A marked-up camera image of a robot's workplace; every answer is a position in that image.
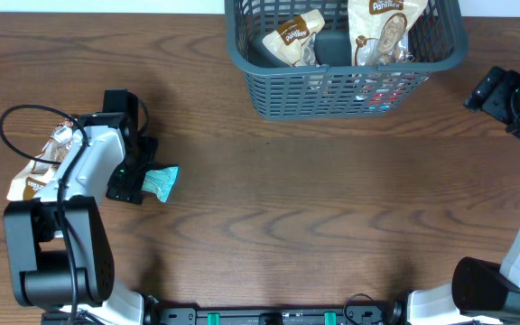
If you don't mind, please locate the mint green snack packet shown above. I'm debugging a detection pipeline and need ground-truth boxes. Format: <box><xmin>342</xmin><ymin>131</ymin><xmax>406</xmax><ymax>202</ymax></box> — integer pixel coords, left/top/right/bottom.
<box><xmin>142</xmin><ymin>166</ymin><xmax>179</xmax><ymax>203</ymax></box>

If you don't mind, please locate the beige brown snack bag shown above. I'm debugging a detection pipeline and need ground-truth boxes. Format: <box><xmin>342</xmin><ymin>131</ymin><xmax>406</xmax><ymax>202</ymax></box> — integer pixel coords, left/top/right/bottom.
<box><xmin>348</xmin><ymin>0</ymin><xmax>428</xmax><ymax>66</ymax></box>
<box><xmin>6</xmin><ymin>119</ymin><xmax>75</xmax><ymax>201</ymax></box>

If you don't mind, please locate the blue multicolour snack pack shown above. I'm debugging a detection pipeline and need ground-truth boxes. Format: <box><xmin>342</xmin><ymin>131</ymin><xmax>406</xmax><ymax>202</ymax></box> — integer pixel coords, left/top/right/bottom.
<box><xmin>354</xmin><ymin>72</ymin><xmax>430</xmax><ymax>112</ymax></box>

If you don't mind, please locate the beige snack bag top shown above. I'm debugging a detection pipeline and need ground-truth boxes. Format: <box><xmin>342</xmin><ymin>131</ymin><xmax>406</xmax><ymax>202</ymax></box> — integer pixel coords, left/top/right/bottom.
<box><xmin>262</xmin><ymin>9</ymin><xmax>325</xmax><ymax>67</ymax></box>

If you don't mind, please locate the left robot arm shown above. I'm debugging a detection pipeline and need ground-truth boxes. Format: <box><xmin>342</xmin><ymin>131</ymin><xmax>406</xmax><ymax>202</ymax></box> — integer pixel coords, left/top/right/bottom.
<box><xmin>3</xmin><ymin>89</ymin><xmax>160</xmax><ymax>324</ymax></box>

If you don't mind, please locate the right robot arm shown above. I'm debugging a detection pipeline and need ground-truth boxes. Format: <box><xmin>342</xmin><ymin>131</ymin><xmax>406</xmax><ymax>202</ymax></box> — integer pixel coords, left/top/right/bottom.
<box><xmin>393</xmin><ymin>67</ymin><xmax>520</xmax><ymax>324</ymax></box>

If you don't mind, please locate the grey plastic basket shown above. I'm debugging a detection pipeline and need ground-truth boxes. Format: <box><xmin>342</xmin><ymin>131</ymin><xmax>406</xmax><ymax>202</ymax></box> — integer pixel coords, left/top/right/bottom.
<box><xmin>225</xmin><ymin>0</ymin><xmax>469</xmax><ymax>120</ymax></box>

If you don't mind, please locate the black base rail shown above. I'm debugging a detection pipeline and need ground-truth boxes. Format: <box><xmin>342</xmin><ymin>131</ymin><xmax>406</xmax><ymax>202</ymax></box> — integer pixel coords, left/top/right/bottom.
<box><xmin>144</xmin><ymin>303</ymin><xmax>409</xmax><ymax>325</ymax></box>

